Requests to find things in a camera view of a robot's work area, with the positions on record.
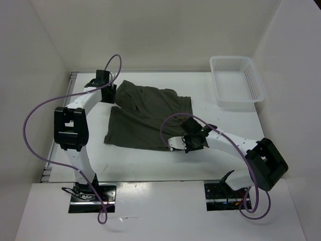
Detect dark green shorts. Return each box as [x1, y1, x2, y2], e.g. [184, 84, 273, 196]
[104, 80, 193, 151]

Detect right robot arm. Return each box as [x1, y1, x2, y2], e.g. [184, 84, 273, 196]
[181, 117, 288, 197]

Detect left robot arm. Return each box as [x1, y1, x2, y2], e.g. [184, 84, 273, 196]
[54, 70, 116, 201]

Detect white plastic basket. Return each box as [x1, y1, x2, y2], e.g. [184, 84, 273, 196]
[209, 56, 265, 106]

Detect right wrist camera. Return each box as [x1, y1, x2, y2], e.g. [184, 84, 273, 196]
[168, 136, 187, 151]

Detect aluminium table edge rail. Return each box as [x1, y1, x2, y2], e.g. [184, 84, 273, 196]
[40, 71, 79, 183]

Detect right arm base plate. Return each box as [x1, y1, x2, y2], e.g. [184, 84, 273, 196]
[204, 180, 247, 202]

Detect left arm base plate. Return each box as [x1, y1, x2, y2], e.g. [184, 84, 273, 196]
[62, 183, 116, 206]

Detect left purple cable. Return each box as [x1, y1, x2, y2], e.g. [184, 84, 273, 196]
[23, 54, 123, 225]

